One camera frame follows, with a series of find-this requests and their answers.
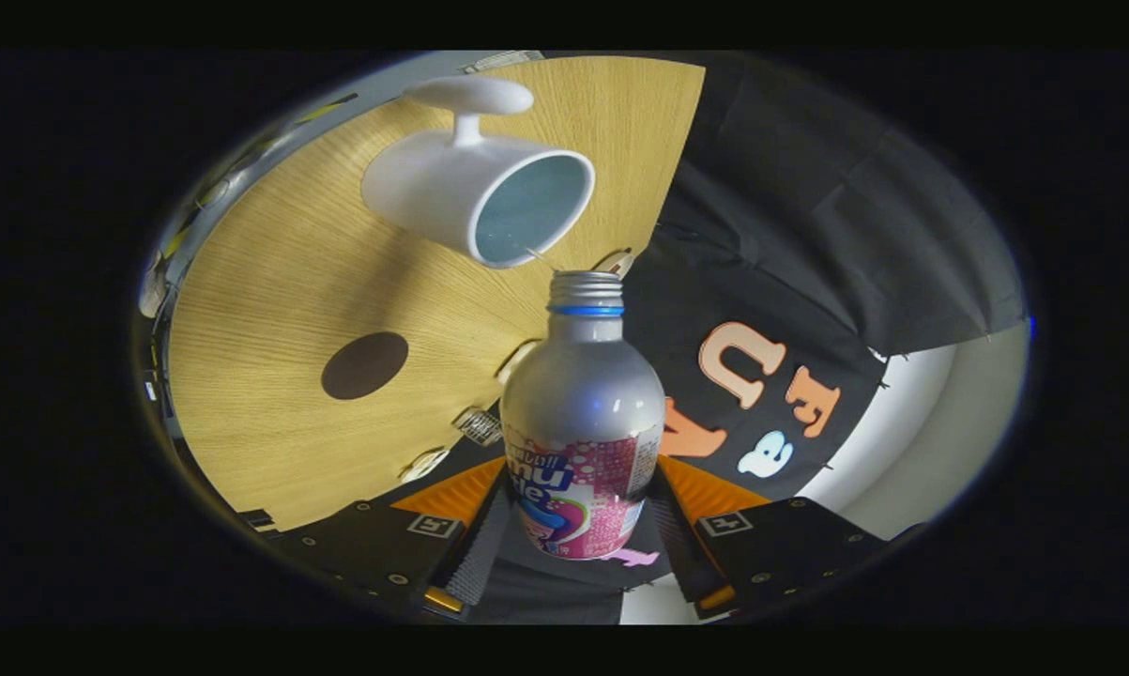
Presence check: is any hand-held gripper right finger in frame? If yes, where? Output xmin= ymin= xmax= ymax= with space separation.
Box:
xmin=647 ymin=455 xmax=889 ymax=621

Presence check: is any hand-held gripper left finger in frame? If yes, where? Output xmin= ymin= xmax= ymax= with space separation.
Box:
xmin=273 ymin=457 xmax=513 ymax=622

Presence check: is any round dark coaster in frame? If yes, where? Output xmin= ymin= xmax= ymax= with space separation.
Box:
xmin=321 ymin=331 xmax=410 ymax=401

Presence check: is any silver juice bottle pink label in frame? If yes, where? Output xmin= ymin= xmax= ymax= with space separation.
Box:
xmin=499 ymin=270 xmax=666 ymax=561

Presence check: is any white cup blue inside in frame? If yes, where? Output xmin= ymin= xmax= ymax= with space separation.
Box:
xmin=360 ymin=75 xmax=597 ymax=270

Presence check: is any white divided snack tray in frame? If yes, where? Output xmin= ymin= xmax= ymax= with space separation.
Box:
xmin=400 ymin=448 xmax=450 ymax=484

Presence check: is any white toaster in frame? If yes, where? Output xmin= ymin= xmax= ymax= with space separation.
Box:
xmin=496 ymin=340 xmax=539 ymax=386

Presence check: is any wooden table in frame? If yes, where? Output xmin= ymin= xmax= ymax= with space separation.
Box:
xmin=168 ymin=54 xmax=706 ymax=532

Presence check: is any black backdrop cloth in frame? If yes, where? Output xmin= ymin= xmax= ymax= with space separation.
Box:
xmin=376 ymin=52 xmax=1030 ymax=625

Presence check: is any clear ribbed object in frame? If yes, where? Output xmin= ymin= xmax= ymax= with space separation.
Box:
xmin=461 ymin=52 xmax=546 ymax=74

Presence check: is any metal wire utensil holder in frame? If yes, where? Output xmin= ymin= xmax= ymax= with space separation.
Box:
xmin=453 ymin=407 xmax=504 ymax=447

